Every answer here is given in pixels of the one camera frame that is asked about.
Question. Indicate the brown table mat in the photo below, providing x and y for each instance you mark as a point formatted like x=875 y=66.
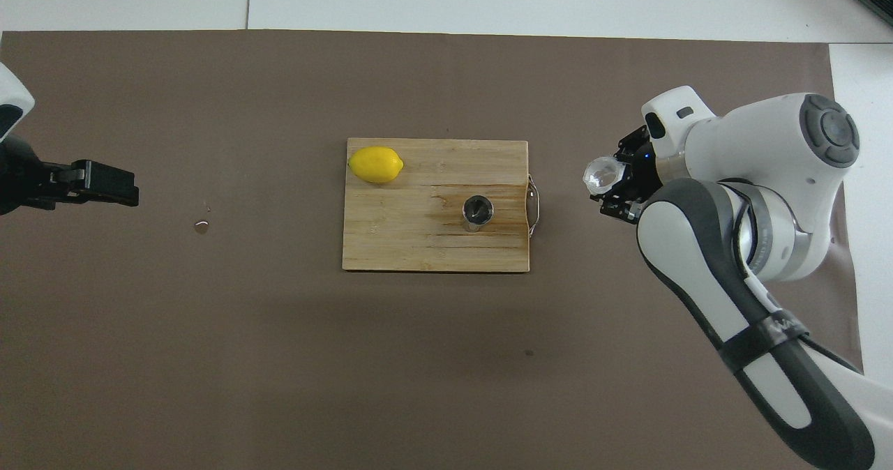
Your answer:
x=446 y=372

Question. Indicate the wooden cutting board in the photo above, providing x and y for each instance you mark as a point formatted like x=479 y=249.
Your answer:
x=418 y=247

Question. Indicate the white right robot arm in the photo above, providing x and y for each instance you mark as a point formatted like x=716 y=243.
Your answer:
x=753 y=149

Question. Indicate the steel double jigger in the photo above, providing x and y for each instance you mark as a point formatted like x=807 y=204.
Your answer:
x=478 y=210

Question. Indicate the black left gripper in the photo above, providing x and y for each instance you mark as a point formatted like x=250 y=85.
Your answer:
x=14 y=177

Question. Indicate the yellow lemon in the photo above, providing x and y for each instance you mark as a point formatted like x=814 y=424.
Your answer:
x=375 y=164

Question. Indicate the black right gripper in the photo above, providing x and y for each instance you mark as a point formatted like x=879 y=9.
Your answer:
x=642 y=173

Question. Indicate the clear plastic cup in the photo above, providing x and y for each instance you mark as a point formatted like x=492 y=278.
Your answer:
x=604 y=176

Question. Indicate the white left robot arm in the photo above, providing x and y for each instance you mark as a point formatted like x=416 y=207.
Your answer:
x=10 y=93

